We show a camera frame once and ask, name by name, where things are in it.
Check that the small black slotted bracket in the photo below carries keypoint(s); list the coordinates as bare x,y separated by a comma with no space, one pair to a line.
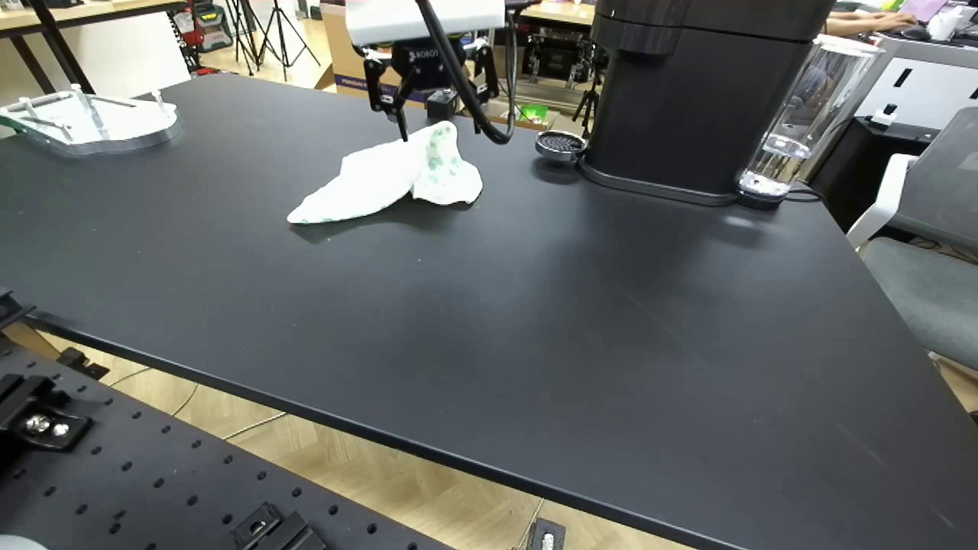
277,526

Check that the small black tripod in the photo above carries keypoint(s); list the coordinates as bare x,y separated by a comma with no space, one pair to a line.
595,86

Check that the small metal bracket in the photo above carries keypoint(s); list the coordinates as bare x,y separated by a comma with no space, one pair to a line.
544,536

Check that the white green floral cloth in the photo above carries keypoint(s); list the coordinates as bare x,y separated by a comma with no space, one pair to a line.
392,178

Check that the black clamp with metal bolt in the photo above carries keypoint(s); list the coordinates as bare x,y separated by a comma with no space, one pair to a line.
40,419

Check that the grey office chair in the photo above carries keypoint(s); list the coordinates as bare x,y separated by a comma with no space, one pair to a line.
920,253

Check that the white panel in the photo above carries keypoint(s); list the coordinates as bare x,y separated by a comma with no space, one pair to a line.
127,48

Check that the small green item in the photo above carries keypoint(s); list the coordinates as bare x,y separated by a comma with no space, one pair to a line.
534,111

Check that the thin tripod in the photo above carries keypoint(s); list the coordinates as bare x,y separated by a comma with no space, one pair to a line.
277,33

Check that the black perforated breadboard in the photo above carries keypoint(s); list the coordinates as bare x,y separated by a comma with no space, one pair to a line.
131,468

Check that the black coffee machine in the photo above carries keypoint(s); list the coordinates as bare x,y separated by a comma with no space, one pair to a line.
692,92

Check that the long wooden workbench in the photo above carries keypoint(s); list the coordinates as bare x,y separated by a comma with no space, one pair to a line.
61,10

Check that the white cabinet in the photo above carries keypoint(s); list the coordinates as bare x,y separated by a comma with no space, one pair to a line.
920,86

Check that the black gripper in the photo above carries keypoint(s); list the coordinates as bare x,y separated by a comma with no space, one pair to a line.
423,63

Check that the clear glass cup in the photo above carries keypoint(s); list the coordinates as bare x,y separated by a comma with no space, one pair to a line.
812,111

